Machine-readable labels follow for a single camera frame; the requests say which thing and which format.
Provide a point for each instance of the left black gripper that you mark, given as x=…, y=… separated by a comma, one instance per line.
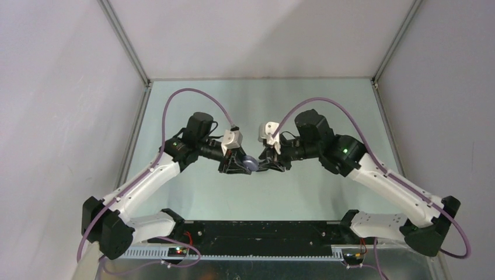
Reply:
x=230, y=167

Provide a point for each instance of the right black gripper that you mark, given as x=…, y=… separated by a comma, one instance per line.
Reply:
x=283, y=160

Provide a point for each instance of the purple earbud charging case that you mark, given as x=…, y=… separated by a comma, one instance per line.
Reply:
x=250, y=163

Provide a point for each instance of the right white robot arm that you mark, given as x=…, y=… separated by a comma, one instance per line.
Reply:
x=424, y=219

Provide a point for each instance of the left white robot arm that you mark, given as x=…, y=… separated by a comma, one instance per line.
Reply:
x=109, y=222

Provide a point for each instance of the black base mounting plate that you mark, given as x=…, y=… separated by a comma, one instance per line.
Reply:
x=307, y=238

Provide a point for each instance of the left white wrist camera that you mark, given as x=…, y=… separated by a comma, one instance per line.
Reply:
x=232, y=139

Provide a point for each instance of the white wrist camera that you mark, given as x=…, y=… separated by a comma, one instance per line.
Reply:
x=269, y=135
x=232, y=139

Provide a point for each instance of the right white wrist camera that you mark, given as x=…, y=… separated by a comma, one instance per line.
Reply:
x=269, y=135

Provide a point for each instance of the aluminium frame rail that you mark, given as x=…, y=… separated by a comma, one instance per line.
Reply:
x=122, y=36

